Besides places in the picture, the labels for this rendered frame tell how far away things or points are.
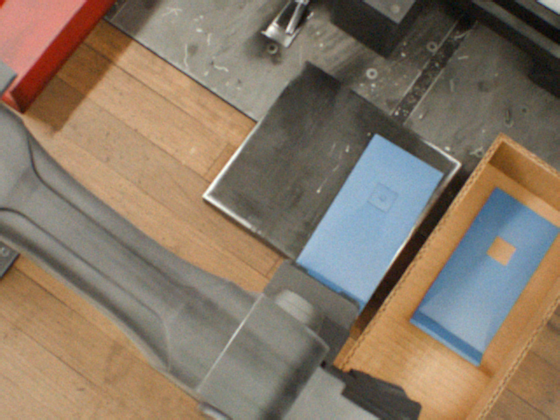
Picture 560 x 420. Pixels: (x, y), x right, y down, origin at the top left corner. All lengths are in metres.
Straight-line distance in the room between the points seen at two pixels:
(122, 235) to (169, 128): 0.44
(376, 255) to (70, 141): 0.29
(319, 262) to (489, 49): 0.27
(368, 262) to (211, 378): 0.38
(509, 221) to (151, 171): 0.32
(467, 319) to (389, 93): 0.22
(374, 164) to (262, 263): 0.13
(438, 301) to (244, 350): 0.39
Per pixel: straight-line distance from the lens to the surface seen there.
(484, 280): 1.02
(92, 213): 0.61
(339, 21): 1.06
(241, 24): 1.08
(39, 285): 1.02
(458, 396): 1.00
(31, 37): 1.08
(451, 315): 1.00
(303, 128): 1.02
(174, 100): 1.05
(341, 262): 0.98
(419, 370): 1.00
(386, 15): 1.00
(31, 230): 0.60
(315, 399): 0.70
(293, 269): 0.80
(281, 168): 1.01
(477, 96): 1.07
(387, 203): 1.00
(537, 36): 1.03
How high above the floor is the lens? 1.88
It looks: 75 degrees down
